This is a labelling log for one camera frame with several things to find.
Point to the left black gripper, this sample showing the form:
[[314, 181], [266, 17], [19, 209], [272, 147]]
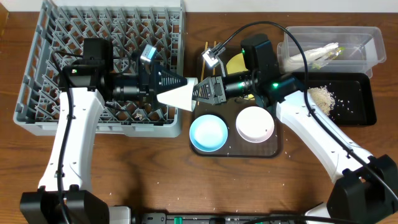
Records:
[[150, 86]]

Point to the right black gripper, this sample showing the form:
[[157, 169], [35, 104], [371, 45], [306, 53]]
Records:
[[217, 93]]

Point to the white cup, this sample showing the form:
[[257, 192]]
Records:
[[180, 97]]

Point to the blue bowl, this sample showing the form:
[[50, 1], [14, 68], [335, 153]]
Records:
[[208, 133]]

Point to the pink white bowl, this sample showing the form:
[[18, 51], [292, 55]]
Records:
[[255, 124]]

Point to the green snack packet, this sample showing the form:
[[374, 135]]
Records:
[[327, 58]]

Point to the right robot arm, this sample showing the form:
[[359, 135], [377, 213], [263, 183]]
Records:
[[365, 187]]

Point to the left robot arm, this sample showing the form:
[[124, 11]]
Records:
[[64, 193]]

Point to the rice food waste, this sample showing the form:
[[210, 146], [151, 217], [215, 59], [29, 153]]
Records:
[[322, 98]]

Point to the black waste tray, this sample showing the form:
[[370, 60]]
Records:
[[354, 105]]

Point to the yellow round plate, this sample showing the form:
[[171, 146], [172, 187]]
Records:
[[236, 64]]

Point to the left wooden chopstick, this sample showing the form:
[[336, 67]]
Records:
[[203, 63]]

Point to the wooden chopstick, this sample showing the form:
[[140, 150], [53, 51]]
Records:
[[214, 66], [203, 63]]

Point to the right wooden chopstick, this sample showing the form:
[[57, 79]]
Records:
[[214, 66]]

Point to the dark brown serving tray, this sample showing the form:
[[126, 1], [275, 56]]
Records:
[[235, 145]]

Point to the grey plastic dish rack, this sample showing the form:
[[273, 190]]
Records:
[[58, 39]]

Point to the clear plastic bin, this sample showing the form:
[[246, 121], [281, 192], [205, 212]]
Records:
[[364, 46]]

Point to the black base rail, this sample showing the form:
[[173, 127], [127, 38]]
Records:
[[217, 218]]

